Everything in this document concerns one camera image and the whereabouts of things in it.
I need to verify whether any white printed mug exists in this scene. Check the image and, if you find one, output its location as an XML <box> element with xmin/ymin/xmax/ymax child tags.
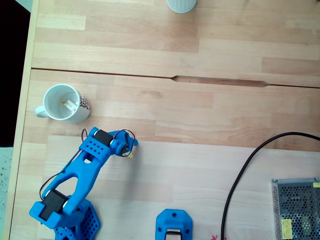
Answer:
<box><xmin>34</xmin><ymin>83</ymin><xmax>91</xmax><ymax>125</ymax></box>

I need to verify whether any pale wooden board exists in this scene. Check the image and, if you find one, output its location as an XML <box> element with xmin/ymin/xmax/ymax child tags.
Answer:
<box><xmin>42</xmin><ymin>135</ymin><xmax>320</xmax><ymax>240</ymax></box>

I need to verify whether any white ribbed cup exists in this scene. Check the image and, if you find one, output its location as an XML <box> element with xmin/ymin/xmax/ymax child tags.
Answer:
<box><xmin>166</xmin><ymin>0</ymin><xmax>198</xmax><ymax>14</ymax></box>

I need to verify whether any perforated metal power supply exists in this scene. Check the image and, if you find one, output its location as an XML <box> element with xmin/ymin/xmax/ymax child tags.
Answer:
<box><xmin>271</xmin><ymin>177</ymin><xmax>320</xmax><ymax>240</ymax></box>

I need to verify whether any blue post base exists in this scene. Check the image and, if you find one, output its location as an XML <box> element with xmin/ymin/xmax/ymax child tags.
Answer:
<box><xmin>155</xmin><ymin>208</ymin><xmax>194</xmax><ymax>240</ymax></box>

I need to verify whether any wooden post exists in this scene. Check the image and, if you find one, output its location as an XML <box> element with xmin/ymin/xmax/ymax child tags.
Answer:
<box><xmin>165</xmin><ymin>228</ymin><xmax>183</xmax><ymax>240</ymax></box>

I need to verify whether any thick black cable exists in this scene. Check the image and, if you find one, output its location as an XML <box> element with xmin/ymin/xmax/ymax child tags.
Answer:
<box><xmin>220</xmin><ymin>131</ymin><xmax>320</xmax><ymax>240</ymax></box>

